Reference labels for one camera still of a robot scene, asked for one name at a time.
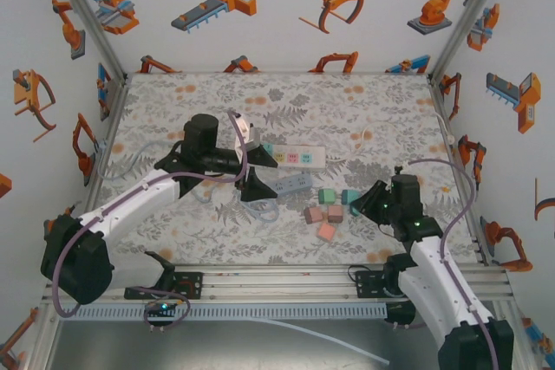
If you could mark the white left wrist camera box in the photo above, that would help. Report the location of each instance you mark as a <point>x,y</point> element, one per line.
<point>245,131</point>

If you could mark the white power strip coloured sockets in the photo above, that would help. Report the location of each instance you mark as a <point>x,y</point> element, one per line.
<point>295,157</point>

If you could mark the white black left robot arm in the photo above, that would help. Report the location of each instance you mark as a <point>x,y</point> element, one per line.
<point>130,205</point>

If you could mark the aluminium front frame rail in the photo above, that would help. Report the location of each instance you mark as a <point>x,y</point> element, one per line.
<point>282,283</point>

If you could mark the green plug adapter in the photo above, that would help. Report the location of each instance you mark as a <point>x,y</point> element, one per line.
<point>327,196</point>
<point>349,196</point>

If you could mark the aluminium side frame rail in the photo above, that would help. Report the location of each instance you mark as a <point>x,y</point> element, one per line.
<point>106,136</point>
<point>464,179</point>

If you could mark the plain pink plug adapter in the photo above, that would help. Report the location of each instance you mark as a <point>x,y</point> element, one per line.
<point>326,232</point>

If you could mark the aluminium frame post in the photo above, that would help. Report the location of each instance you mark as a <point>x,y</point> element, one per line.
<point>86,19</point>
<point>470,19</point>

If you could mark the blue-grey power strip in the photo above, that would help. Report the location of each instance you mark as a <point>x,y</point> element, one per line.
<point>292,183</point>

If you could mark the floral patterned table cover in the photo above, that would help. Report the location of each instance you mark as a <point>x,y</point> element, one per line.
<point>303,105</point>

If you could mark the small circuit board green light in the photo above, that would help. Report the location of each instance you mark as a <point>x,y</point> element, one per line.
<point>159,308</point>

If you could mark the pink and brown plug adapter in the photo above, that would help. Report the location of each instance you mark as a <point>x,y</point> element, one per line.
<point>335,213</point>
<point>313,215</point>

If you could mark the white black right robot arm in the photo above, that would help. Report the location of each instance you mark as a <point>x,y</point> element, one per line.
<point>438,274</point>

